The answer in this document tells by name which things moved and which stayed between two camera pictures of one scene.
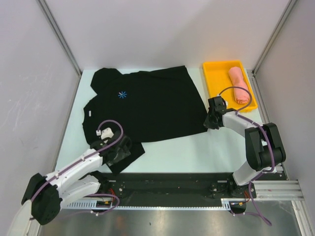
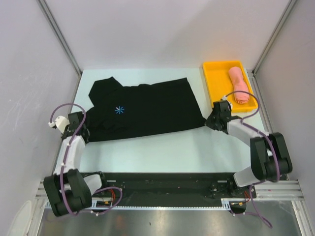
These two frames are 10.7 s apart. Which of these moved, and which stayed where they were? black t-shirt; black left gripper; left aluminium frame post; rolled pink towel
Moved: black t-shirt; black left gripper
Stayed: left aluminium frame post; rolled pink towel
